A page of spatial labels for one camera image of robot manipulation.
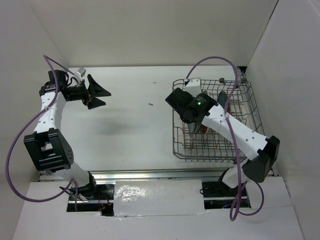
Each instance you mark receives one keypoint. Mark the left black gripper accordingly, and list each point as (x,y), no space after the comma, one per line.
(95,89)

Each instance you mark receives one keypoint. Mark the teal plate white flowers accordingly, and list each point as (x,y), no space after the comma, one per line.
(191,127)

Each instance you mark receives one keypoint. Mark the red plate blue flower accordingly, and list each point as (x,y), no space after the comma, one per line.
(204,129)

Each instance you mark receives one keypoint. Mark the dark teal plate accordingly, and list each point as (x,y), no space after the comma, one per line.
(222,98)

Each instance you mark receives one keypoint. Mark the cream plate tree pattern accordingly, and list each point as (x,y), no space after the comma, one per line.
(197,128)

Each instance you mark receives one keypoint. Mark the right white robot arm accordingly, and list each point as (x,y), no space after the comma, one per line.
(261,152)

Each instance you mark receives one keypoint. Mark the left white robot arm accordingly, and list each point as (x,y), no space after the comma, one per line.
(49,150)

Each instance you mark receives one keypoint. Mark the grey wire dish rack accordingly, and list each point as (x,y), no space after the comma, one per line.
(213,147)

